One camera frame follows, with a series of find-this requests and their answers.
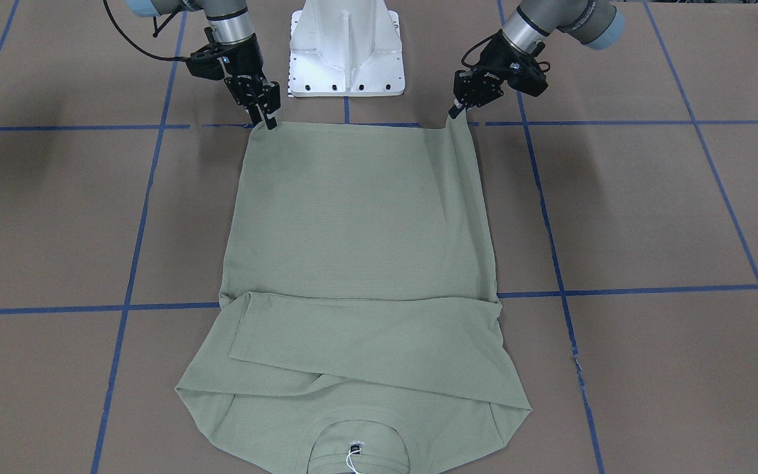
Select olive green long-sleeve shirt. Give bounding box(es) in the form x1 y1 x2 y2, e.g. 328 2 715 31
176 115 532 473

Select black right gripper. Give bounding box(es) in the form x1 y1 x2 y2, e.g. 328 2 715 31
187 35 282 130

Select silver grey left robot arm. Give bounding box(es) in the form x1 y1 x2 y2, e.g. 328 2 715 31
448 1 625 119

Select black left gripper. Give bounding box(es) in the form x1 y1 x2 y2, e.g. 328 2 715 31
448 30 549 119

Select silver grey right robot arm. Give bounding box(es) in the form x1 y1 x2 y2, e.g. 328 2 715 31
103 1 282 130

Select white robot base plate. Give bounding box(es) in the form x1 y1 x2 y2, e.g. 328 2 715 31
287 1 406 98

